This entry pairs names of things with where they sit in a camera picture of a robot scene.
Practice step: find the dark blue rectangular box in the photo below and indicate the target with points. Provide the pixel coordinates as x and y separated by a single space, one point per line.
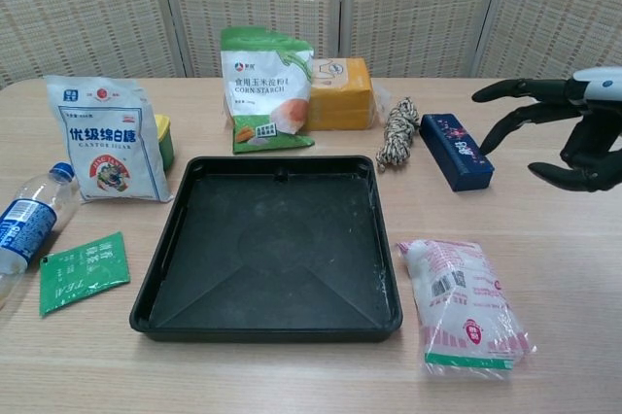
457 151

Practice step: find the clear bottle with blue label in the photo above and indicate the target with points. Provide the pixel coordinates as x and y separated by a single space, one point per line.
29 229

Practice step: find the white sugar bag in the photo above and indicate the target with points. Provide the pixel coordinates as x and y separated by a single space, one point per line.
107 142

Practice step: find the yellow tissue pack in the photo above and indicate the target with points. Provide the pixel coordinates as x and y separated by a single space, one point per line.
342 98

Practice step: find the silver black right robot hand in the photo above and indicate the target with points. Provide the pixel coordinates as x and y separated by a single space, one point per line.
595 142

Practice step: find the yellow green plastic container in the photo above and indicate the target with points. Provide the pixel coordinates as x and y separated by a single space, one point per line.
166 142

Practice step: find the beige woven folding screen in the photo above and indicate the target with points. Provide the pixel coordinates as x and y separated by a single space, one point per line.
291 6

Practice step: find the small pink snack packet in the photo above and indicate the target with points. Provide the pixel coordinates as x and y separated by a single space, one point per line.
461 307

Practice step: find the green tea packet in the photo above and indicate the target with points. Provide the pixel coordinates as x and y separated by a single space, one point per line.
82 273

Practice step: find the green white corn starch bag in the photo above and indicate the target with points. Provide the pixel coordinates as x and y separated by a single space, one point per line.
262 93

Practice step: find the black square plastic tray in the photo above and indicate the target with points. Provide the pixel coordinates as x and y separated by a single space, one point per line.
272 249

